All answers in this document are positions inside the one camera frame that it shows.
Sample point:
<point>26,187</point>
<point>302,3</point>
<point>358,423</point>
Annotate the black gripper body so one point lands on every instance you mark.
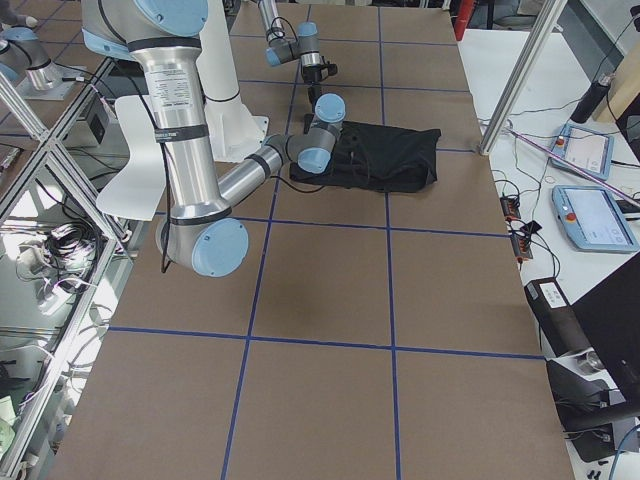
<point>311,76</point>

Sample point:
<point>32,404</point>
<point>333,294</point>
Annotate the black printed t-shirt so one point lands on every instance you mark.
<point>378,158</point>

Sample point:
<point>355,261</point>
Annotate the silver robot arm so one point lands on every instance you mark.
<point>286,44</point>
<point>200,232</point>

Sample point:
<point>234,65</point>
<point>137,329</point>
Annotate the red cylinder object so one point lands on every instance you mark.
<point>462,18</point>

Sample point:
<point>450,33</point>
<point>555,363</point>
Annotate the white chair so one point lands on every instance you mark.
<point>135,192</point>

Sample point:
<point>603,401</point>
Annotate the black water bottle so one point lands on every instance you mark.
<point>592,98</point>

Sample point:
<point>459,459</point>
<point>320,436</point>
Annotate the far blue teach pendant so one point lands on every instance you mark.
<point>590,150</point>

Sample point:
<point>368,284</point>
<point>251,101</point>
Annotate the blue teach pendant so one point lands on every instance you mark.
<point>592,220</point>
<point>590,150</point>

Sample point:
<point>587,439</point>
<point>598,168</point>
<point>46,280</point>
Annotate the near blue teach pendant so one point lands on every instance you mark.
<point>592,220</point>

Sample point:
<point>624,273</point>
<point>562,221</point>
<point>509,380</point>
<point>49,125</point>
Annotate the black monitor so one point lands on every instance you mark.
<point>609,317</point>

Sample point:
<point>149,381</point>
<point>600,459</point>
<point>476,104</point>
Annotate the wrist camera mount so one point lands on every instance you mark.
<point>328,69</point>

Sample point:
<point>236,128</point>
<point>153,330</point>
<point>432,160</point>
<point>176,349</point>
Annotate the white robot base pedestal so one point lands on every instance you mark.
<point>234,132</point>

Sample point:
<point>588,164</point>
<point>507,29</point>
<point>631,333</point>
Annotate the aluminium frame post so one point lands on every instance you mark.
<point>533,47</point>

